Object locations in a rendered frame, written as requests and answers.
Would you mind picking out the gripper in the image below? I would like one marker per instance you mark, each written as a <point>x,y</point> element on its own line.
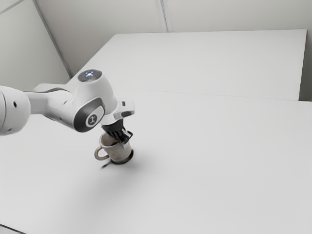
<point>114,128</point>

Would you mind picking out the grey mug with gold cracks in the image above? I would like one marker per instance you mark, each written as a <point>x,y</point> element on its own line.
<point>117,152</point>

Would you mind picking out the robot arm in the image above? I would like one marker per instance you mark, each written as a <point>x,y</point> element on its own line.
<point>92,97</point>

